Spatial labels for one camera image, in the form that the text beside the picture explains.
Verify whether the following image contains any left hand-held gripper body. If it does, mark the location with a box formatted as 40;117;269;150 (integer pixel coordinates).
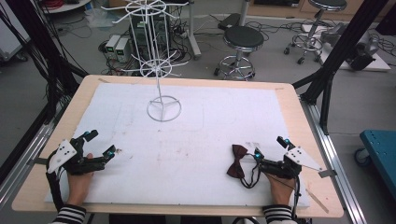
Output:
46;136;108;175

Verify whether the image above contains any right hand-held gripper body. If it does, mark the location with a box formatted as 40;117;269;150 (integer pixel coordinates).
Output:
259;146;324;180

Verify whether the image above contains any dark red bow tie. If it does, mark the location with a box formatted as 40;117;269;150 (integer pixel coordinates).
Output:
226;143;263;189

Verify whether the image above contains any person's left hand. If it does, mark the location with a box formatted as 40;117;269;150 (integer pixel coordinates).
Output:
65;152;95;207

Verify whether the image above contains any person's right hand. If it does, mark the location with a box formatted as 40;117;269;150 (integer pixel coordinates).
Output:
264;172;297;207

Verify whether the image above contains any grey tape strip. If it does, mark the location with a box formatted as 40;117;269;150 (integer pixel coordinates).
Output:
317;169;338;179
25;157;49;166

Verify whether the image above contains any person's right striped sleeve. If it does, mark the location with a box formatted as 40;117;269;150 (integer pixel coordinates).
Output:
262;203;299;224

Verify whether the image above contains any person's striped sleeve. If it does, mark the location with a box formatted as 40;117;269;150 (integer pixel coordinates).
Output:
49;203;88;224
262;203;299;224

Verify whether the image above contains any person's left striped sleeve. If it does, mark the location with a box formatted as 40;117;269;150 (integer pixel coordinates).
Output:
49;203;88;224

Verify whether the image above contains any white foam mat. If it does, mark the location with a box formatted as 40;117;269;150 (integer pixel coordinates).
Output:
44;81;311;209

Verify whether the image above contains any blue cart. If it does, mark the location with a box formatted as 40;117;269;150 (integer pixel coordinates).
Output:
354;129;396;201

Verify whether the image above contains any white bench power supply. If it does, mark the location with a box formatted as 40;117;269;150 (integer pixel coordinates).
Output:
114;36;133;63
104;34;121;60

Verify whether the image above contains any black round stool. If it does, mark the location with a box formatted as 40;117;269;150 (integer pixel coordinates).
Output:
282;0;348;65
213;24;265;82

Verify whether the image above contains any white board with device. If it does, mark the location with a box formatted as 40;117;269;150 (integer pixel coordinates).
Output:
319;21;392;73

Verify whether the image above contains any computer tower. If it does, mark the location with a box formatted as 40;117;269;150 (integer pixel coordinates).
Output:
128;11;172;49

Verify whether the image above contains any black box on floor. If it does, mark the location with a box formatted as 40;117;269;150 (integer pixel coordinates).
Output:
217;12;241;32

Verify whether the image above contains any grey metal table leg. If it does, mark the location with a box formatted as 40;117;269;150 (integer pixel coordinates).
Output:
186;0;204;61

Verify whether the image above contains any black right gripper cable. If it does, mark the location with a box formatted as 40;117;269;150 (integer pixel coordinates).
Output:
290;175;303;220

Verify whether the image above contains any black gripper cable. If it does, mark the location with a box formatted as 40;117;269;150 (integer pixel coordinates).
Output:
290;175;303;220
45;148;66;213

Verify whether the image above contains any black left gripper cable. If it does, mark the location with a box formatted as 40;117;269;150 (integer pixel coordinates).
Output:
45;148;66;213

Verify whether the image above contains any aluminium rail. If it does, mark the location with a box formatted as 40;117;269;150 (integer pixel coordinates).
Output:
299;98;369;224
0;102;71;209

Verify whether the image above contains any black metal frame post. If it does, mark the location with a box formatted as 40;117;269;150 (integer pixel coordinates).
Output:
3;0;90;125
291;0;390;135

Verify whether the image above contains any white wire display rack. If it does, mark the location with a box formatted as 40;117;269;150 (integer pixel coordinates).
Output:
100;0;191;123

